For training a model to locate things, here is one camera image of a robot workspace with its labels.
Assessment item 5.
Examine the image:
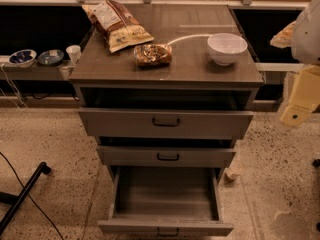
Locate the blue patterned bowl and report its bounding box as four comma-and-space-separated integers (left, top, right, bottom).
9, 49, 37, 68

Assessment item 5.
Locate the dark blue bowl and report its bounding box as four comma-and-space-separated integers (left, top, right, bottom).
38, 49, 64, 66

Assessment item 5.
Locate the grey middle drawer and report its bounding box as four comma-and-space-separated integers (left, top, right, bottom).
97, 146, 235, 168

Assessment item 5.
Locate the crumpled paper scrap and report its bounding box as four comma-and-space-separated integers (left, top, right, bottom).
225, 168, 240, 183

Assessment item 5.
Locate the white bowl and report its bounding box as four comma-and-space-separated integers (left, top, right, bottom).
207, 33, 248, 66

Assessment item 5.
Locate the grey bottom drawer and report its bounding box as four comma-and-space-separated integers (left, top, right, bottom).
98, 166, 233, 238

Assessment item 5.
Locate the white paper cup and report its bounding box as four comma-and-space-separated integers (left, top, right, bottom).
66, 45, 81, 64

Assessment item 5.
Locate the grey drawer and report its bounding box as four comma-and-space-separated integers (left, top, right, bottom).
97, 146, 235, 168
79, 108, 253, 140
98, 166, 233, 238

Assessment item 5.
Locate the black floor cable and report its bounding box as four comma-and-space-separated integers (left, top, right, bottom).
0, 151, 65, 240

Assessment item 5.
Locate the grey drawer cabinet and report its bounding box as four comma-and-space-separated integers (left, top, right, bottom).
68, 3, 265, 185

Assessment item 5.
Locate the grey top drawer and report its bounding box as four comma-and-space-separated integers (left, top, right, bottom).
79, 108, 253, 140

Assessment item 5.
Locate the brown chip bag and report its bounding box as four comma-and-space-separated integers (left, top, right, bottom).
82, 0, 154, 53

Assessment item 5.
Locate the grey side shelf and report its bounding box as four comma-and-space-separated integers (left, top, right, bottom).
0, 56, 74, 81

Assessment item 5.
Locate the clear snack packet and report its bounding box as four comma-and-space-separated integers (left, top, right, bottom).
134, 44, 172, 67

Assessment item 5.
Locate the black stand leg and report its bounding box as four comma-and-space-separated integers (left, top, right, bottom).
0, 162, 51, 235

